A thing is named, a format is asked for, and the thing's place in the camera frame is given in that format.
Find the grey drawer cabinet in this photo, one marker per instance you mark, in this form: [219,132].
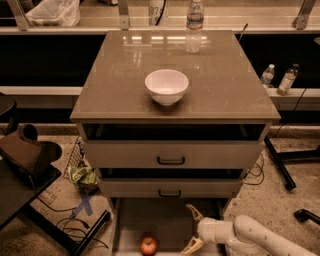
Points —
[225,100]

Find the wire basket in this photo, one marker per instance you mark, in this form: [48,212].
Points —
[75,158]

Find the top drawer front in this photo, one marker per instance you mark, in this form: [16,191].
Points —
[172,154]

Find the white plastic bag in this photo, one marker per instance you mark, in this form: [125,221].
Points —
[55,13]

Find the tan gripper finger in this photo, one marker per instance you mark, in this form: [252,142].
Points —
[193,245]
[197,216]

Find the red apple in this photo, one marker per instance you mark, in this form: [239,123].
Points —
[148,246]

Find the white bowl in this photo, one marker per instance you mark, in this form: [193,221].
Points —
[166,86]

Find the black chair base leg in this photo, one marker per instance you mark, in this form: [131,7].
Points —
[303,215]

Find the middle drawer front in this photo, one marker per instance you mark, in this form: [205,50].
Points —
[169,188]

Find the open bottom drawer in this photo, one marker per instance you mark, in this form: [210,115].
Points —
[168,221]

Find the bottle with yellow liquid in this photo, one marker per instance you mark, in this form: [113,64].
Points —
[288,80]

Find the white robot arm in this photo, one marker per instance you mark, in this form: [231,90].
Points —
[244,235]

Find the black desk left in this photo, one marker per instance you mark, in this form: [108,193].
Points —
[15,198]

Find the green snack bag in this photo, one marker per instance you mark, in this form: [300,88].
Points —
[83,178]

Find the clear water bottle on counter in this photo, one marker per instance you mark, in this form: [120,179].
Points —
[194,26]

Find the black table leg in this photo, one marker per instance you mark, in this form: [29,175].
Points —
[289,182]

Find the brown chair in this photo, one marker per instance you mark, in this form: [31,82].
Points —
[29,157]

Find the small water bottle blue label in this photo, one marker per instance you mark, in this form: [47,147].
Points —
[267,76]

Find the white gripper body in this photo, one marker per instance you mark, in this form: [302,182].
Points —
[207,230]

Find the blue tape cross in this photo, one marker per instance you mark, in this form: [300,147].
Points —
[84,205]

